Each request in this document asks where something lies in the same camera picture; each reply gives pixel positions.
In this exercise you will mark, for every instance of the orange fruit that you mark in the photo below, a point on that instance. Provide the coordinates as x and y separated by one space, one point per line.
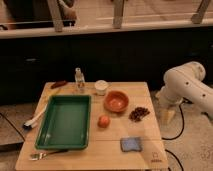
103 121

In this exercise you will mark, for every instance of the red-brown sausage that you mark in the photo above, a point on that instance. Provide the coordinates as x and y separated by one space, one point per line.
58 84

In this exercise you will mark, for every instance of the orange bowl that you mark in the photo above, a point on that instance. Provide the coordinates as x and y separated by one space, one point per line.
116 101

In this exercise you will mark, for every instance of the white handled brush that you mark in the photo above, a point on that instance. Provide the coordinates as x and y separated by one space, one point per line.
30 124

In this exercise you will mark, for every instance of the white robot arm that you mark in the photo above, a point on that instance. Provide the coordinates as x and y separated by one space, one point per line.
185 81

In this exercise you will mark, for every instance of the pile of brown nuts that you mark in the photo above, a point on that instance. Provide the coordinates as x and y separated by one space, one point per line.
138 114

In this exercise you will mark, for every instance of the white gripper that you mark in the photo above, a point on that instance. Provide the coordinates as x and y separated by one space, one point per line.
167 113

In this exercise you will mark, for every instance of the green plastic tray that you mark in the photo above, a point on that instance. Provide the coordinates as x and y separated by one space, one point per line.
65 124

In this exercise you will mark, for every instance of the blue sponge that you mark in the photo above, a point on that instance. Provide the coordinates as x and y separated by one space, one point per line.
131 144

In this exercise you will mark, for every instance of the white cup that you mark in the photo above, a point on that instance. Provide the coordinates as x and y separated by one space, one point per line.
101 87

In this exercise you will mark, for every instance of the metal fork black handle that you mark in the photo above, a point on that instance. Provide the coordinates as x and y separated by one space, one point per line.
41 155

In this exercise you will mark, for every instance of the clear small bottle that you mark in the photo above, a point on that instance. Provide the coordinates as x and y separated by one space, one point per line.
79 78

